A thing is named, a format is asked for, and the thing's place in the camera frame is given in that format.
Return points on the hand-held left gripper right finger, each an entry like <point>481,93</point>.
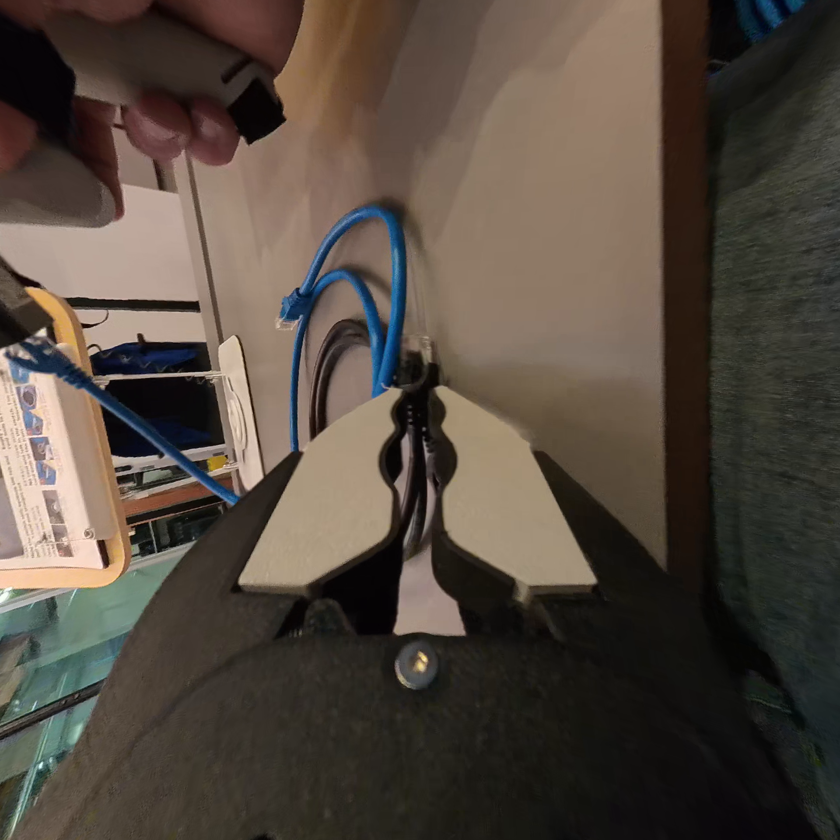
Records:
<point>499,505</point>

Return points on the wooden document stand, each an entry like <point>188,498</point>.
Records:
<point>65,577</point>

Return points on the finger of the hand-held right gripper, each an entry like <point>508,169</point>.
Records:
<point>19,308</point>

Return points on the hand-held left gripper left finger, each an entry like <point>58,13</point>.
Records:
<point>328,505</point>

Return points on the person's right hand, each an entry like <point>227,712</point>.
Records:
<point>177,124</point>

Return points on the printed instruction sheet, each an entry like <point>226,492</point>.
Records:
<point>39,459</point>

